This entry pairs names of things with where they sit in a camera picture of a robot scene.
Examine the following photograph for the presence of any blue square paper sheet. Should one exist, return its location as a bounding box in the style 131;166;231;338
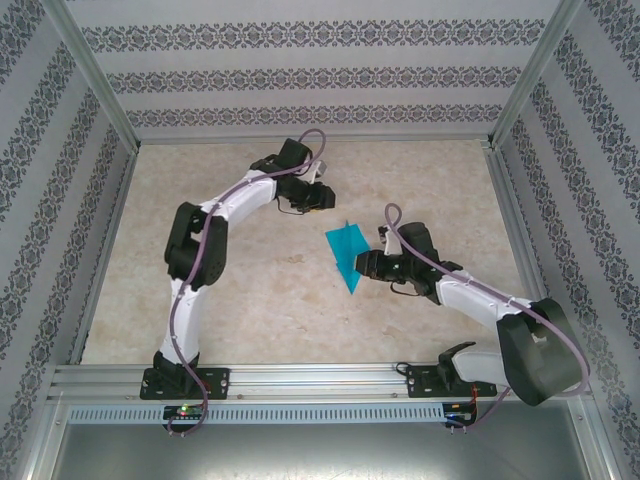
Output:
324;219;372;297

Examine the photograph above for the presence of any grey metal sheet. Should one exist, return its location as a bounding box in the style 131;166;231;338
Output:
49;422;614;480

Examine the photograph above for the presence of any aluminium side rail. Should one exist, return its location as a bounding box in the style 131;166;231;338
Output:
68;144;142;365
480;142;570;360

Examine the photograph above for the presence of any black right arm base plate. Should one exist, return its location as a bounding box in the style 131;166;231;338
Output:
406;364;501;400

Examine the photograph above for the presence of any aluminium mounting rail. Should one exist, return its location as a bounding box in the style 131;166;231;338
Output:
48;363;587;401

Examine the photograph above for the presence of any slotted grey cable duct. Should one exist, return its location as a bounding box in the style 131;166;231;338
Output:
67;403;447;425

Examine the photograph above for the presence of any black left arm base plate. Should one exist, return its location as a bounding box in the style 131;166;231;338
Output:
141;367;232;401

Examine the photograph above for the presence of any aluminium frame post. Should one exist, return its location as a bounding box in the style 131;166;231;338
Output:
42;0;142;154
485;0;585;149

